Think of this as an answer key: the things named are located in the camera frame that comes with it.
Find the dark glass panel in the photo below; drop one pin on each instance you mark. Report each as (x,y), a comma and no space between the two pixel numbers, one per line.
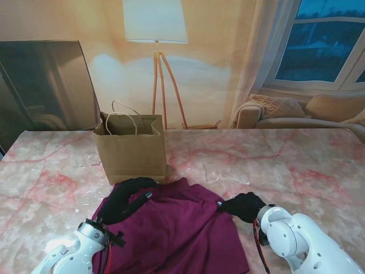
(42,85)

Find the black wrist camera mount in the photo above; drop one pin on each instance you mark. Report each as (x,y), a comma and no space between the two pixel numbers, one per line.
(118,240)
(265,239)

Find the kraft paper bag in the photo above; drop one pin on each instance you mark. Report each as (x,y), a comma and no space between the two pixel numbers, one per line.
(134,157)

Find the tripod floor lamp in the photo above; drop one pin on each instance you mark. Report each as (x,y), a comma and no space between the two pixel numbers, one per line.
(155,23)

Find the sheer cream curtain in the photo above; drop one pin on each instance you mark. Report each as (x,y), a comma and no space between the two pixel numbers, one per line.
(256,57)

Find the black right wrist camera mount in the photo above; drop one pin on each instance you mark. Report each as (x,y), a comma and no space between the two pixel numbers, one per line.
(265,239)

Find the beige sofa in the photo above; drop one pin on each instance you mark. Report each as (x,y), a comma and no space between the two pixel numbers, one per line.
(285,123)

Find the wicker basket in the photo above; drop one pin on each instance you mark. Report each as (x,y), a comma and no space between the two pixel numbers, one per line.
(202,126)

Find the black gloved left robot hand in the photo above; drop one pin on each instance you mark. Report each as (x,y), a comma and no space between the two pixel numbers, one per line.
(122,202)

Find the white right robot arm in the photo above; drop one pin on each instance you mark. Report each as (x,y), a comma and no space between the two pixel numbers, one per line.
(299,239)

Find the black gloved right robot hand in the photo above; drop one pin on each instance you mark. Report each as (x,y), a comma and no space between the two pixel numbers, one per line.
(245,207)

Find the plain beige cushion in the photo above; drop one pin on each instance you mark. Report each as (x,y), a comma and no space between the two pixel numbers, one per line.
(333,107)

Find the cream knitted cushion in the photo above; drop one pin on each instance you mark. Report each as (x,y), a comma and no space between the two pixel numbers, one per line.
(278,107)

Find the maroon shorts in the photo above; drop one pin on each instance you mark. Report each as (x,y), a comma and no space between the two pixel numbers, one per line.
(176,234)

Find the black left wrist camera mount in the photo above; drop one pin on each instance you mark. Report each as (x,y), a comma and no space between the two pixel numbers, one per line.
(118,240)

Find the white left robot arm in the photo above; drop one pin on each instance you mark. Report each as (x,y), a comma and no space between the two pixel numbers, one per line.
(74,251)

